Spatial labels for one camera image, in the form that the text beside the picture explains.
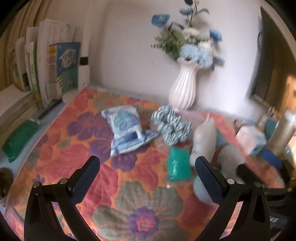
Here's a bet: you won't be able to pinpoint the grey blue plush bunny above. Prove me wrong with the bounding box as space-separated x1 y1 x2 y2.
190 116 245 183

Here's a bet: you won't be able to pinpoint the green soft pouch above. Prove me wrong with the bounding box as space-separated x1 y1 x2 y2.
1 120 40 163

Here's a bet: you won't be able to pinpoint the teal green soft bag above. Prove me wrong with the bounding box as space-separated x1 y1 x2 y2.
166 147 193 182

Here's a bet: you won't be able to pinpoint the lilac soft pad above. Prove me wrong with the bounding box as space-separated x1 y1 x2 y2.
177 109 205 126

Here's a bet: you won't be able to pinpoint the gold cylindrical bottle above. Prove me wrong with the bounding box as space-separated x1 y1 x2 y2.
267 118 295 157

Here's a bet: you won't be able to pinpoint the blue tissue box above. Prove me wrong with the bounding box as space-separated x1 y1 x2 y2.
236 125 266 156

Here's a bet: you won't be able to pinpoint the light blue tape roll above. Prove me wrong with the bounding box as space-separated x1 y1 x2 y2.
193 176 215 205

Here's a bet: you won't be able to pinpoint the floral orange tablecloth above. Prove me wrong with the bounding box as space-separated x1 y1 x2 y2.
4 87 286 241

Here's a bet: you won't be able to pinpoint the blue white striped scrunchie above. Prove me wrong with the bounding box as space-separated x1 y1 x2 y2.
151 105 193 146

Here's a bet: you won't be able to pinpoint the blue white patterned pouch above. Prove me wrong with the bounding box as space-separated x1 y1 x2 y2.
101 105 159 157

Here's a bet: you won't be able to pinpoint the white ribbed vase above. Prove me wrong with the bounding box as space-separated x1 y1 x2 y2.
169 57 201 109

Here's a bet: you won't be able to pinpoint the stack of books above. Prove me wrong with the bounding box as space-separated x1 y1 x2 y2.
0 19 82 135

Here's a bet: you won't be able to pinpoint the blue white artificial flowers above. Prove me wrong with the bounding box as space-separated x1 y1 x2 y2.
151 1 225 70

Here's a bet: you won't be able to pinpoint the black wall television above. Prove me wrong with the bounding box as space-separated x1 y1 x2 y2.
250 7 281 106

